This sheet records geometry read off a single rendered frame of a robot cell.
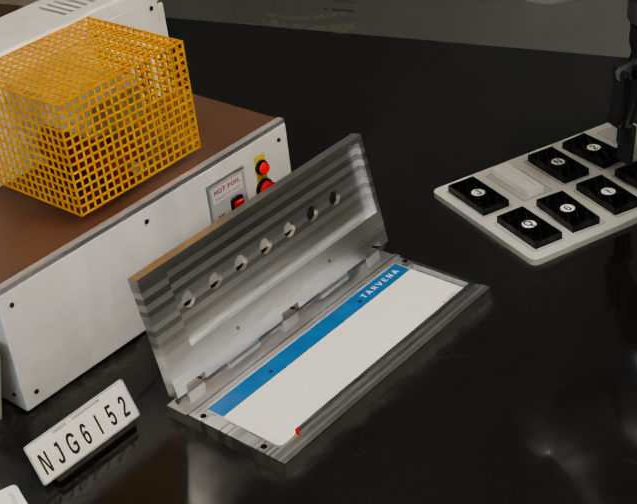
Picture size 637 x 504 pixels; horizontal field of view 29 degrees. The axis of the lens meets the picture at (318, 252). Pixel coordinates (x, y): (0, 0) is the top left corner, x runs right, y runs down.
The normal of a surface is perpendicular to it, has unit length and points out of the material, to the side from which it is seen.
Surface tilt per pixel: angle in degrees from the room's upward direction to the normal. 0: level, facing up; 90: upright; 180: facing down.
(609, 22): 90
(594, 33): 90
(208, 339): 79
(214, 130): 0
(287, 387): 0
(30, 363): 90
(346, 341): 0
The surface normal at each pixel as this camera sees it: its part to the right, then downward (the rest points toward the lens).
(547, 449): -0.11, -0.84
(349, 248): 0.73, 0.11
